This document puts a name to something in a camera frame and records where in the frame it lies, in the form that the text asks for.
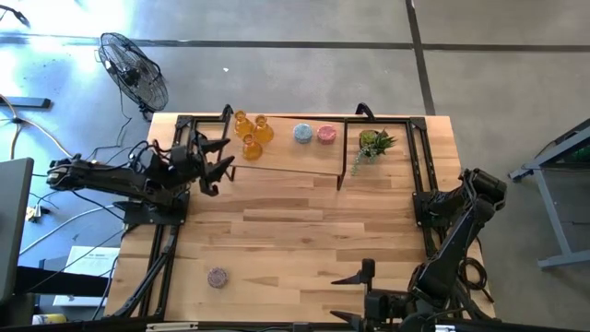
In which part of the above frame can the white floor cable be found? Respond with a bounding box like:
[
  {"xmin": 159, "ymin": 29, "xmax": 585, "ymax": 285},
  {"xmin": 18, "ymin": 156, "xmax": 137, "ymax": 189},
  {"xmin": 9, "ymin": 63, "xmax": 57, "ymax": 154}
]
[{"xmin": 18, "ymin": 204, "xmax": 116, "ymax": 256}]

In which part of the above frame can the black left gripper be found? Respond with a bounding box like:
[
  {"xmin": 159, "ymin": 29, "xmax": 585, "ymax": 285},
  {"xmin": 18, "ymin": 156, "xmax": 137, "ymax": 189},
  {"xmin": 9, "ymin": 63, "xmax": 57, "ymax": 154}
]
[{"xmin": 169, "ymin": 130, "xmax": 237, "ymax": 198}]

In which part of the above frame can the coiled black cable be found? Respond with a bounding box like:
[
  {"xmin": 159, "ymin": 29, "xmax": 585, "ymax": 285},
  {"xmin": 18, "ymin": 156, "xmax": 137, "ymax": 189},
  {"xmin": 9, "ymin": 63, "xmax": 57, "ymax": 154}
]
[{"xmin": 455, "ymin": 255, "xmax": 495, "ymax": 304}]

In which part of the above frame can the green potted succulent plant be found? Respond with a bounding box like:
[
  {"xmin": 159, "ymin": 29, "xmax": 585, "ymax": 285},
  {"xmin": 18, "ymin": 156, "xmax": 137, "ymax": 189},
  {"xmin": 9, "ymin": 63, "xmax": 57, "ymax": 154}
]
[{"xmin": 350, "ymin": 127, "xmax": 397, "ymax": 177}]

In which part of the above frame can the black desk edge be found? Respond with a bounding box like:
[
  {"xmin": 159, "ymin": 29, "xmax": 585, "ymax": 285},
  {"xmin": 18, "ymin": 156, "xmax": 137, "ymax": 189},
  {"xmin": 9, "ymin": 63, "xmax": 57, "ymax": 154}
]
[{"xmin": 13, "ymin": 265, "xmax": 110, "ymax": 299}]

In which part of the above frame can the black aluminium rig frame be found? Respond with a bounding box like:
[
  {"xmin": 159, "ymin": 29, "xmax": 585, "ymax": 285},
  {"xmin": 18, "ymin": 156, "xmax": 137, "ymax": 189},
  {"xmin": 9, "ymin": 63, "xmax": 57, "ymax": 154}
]
[{"xmin": 103, "ymin": 113, "xmax": 498, "ymax": 332}]

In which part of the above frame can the maroon patterned candle tin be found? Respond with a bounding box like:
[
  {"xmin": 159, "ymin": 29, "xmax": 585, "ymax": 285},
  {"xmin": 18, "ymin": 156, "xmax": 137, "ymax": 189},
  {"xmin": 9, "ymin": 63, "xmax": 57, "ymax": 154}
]
[{"xmin": 206, "ymin": 267, "xmax": 229, "ymax": 290}]

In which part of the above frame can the blue patterned candle tin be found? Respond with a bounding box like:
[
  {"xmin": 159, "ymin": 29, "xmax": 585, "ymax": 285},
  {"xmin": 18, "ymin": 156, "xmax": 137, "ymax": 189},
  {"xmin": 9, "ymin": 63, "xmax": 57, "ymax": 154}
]
[{"xmin": 292, "ymin": 122, "xmax": 314, "ymax": 145}]

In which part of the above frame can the beige floor cable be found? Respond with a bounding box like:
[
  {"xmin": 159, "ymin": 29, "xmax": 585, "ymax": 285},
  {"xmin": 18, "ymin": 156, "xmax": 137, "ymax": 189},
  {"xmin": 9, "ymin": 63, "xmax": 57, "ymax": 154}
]
[{"xmin": 0, "ymin": 93, "xmax": 75, "ymax": 158}]

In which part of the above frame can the wooden shelf with black legs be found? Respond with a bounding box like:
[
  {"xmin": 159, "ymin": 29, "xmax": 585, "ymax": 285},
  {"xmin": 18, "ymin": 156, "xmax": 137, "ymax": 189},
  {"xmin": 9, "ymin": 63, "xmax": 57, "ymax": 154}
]
[{"xmin": 216, "ymin": 101, "xmax": 377, "ymax": 191}]

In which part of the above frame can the grey monitor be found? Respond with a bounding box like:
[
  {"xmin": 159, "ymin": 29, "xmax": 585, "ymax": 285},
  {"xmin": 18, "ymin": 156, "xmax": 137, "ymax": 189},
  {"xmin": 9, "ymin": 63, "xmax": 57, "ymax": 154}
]
[{"xmin": 0, "ymin": 157, "xmax": 35, "ymax": 305}]

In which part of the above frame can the white paper sheet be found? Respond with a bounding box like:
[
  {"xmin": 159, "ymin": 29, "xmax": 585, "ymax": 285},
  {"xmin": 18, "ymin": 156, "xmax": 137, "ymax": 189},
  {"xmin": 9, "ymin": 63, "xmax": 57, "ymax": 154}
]
[{"xmin": 52, "ymin": 245, "xmax": 122, "ymax": 308}]

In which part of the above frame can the pink candle tin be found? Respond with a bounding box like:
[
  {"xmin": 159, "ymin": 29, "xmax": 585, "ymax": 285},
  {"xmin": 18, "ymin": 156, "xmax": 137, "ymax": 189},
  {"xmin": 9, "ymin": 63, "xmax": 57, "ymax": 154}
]
[{"xmin": 316, "ymin": 124, "xmax": 337, "ymax": 146}]

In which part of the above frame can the black floor fan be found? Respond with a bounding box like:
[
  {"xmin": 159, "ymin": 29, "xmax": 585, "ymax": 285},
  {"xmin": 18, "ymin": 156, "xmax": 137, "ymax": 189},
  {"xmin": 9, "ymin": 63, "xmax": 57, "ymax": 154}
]
[{"xmin": 95, "ymin": 31, "xmax": 171, "ymax": 123}]

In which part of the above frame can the black floor bar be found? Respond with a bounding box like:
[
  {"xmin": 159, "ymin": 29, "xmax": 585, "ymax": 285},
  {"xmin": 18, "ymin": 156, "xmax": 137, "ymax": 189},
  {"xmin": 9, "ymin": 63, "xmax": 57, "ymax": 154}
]
[{"xmin": 0, "ymin": 96, "xmax": 53, "ymax": 111}]

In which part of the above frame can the amber glass candlestick holder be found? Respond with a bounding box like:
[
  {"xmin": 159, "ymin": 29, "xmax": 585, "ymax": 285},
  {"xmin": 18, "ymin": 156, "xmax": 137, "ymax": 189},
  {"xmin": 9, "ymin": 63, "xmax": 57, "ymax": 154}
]
[
  {"xmin": 242, "ymin": 133, "xmax": 264, "ymax": 162},
  {"xmin": 253, "ymin": 113, "xmax": 276, "ymax": 145},
  {"xmin": 231, "ymin": 110, "xmax": 255, "ymax": 139}
]

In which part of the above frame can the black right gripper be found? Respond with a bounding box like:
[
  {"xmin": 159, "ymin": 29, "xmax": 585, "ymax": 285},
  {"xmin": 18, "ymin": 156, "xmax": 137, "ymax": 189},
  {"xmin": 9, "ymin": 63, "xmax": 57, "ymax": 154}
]
[{"xmin": 328, "ymin": 258, "xmax": 416, "ymax": 332}]

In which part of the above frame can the grey metal table frame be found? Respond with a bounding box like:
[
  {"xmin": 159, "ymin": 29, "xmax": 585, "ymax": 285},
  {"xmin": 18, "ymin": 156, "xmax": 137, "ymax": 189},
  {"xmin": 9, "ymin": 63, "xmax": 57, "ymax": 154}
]
[{"xmin": 508, "ymin": 118, "xmax": 590, "ymax": 271}]

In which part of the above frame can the yellow object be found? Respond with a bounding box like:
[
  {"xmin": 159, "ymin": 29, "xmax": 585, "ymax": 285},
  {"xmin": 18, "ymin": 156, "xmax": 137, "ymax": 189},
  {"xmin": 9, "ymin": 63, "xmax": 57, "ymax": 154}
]
[{"xmin": 30, "ymin": 313, "xmax": 68, "ymax": 326}]

